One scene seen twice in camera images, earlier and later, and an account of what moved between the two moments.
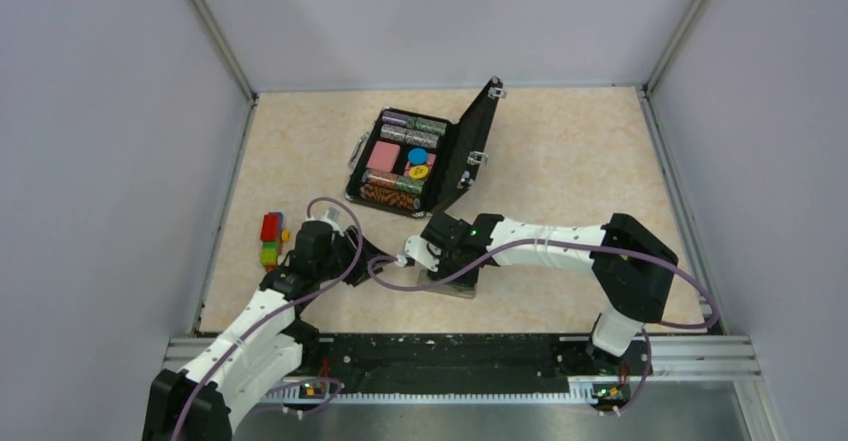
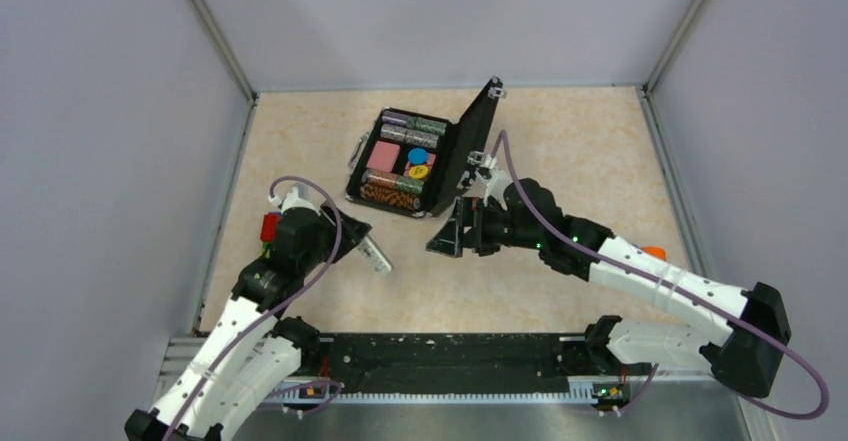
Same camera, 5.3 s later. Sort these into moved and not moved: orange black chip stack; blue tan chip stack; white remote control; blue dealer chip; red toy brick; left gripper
Moved: white remote control; left gripper
Not moved: orange black chip stack; blue dealer chip; red toy brick; blue tan chip stack
